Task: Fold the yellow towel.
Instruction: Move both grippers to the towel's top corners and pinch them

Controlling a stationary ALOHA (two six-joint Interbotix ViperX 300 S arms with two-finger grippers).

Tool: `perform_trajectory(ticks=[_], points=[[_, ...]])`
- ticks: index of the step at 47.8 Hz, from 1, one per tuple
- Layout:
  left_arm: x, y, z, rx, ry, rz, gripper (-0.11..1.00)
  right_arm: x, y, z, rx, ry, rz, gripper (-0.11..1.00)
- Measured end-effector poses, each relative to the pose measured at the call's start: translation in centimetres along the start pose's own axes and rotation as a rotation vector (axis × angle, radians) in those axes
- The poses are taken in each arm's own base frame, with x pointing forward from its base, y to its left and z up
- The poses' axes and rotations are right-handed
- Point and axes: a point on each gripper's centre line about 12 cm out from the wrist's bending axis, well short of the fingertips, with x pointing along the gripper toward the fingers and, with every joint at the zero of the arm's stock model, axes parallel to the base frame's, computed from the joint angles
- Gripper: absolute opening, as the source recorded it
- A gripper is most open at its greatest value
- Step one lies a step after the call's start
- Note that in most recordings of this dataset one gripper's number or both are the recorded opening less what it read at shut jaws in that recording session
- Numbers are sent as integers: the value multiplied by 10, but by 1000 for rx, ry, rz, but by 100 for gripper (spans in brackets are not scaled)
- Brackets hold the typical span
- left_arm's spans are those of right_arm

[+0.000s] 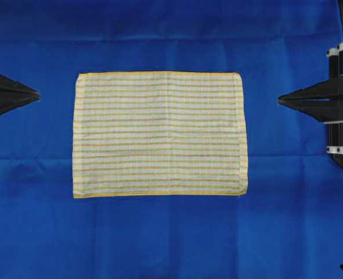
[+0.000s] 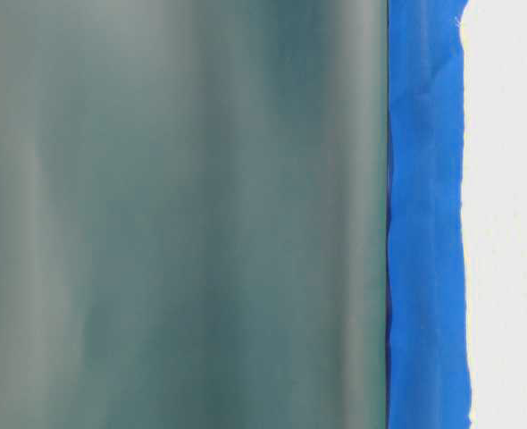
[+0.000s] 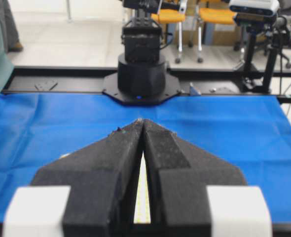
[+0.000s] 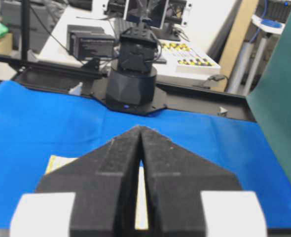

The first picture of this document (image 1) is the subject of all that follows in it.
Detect blue table cloth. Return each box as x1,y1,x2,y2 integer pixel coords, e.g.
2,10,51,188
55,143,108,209
0,1,343,278

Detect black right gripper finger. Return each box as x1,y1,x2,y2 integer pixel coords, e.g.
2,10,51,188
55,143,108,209
278,74,343,101
278,100,343,123

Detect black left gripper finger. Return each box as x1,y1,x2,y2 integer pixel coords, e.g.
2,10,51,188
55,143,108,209
0,74,40,96
0,96,40,116

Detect yellow striped towel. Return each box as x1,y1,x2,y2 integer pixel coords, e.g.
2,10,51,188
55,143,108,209
72,71,249,198

